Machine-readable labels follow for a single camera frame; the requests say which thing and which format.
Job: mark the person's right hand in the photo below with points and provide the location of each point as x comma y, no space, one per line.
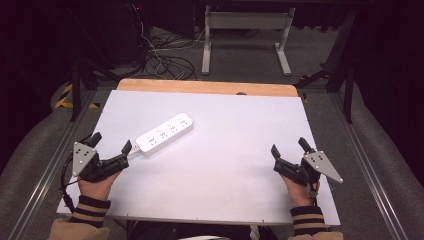
300,195

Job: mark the yellow black hazard tape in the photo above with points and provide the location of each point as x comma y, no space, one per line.
65,100

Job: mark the person's dark lap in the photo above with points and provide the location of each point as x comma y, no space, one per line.
200,231

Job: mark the person's left hand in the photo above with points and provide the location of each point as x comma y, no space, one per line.
96,189

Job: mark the wooden table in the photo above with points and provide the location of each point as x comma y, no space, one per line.
200,87

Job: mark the white power strip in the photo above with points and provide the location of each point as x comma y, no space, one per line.
165,133

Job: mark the white table board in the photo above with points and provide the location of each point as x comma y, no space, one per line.
213,160

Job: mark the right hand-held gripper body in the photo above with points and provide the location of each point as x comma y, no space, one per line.
316,165

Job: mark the black metal stand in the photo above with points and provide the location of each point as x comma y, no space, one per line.
340,60
76,90

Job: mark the black computer case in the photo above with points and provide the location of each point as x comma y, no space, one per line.
128,30

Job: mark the white metal desk frame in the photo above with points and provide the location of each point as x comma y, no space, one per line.
246,20

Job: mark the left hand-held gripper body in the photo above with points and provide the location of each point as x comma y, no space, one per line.
87,165

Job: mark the aluminium floor rail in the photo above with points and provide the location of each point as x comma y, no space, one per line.
366,166
50,170

